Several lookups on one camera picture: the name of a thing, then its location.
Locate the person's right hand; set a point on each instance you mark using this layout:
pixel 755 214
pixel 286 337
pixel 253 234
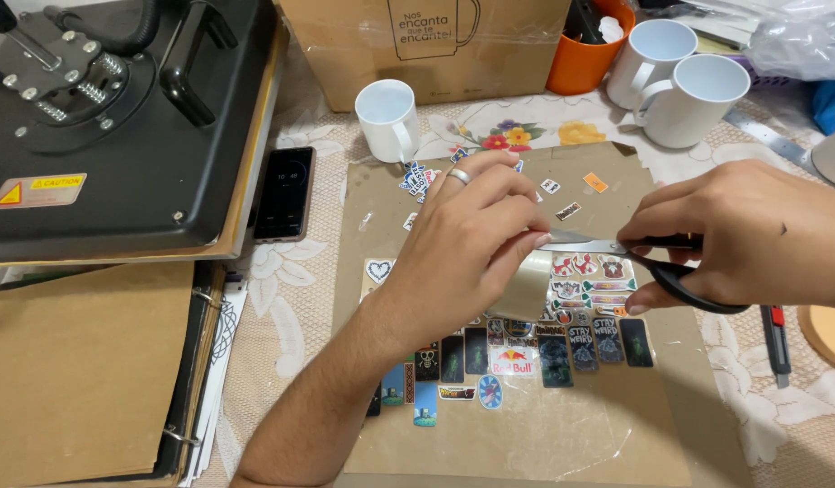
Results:
pixel 743 223

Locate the person's left hand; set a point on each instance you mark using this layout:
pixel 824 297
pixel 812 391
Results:
pixel 458 251

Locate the clear packing tape roll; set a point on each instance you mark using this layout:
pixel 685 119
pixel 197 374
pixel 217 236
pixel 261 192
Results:
pixel 522 295

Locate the metal ruler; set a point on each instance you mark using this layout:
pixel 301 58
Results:
pixel 770 139

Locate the grey round container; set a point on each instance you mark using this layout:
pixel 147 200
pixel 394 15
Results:
pixel 834 159

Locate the spread of colourful stickers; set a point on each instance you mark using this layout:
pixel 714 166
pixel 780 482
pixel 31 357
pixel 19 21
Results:
pixel 512 352

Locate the red and black box cutter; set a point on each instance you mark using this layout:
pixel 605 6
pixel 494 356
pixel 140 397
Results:
pixel 775 342

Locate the white ceramic mug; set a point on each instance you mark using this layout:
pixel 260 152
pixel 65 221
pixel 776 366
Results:
pixel 695 108
pixel 651 54
pixel 387 122

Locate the round wooden board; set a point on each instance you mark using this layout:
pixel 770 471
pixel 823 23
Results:
pixel 831 335

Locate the purple plastic basket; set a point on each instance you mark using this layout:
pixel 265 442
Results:
pixel 763 78

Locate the blue plastic bag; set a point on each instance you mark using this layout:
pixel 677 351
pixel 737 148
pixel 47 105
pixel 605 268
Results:
pixel 834 105

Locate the floral lace tablecloth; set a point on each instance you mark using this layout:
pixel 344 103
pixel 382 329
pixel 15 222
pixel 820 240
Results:
pixel 288 298

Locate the black smartphone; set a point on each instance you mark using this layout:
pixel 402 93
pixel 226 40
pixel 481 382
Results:
pixel 284 193

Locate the clear plastic bag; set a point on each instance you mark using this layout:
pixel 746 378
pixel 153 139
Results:
pixel 804 37

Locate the orange plastic cup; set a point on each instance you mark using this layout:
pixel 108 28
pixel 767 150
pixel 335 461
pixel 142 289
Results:
pixel 580 68

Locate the brown cardboard box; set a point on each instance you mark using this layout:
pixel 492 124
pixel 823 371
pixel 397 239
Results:
pixel 363 47

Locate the brown cardboard sheet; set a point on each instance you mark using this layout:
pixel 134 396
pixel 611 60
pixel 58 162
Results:
pixel 593 434

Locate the white printed paper sheets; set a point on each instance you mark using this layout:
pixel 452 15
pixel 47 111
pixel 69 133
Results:
pixel 224 352

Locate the black tool in cup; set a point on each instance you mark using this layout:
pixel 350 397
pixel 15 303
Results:
pixel 583 20

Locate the black heat press machine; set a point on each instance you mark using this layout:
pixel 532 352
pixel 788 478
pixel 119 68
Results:
pixel 119 149

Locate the brown kraft paper sheets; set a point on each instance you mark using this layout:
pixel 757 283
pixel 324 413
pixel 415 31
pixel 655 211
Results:
pixel 78 373

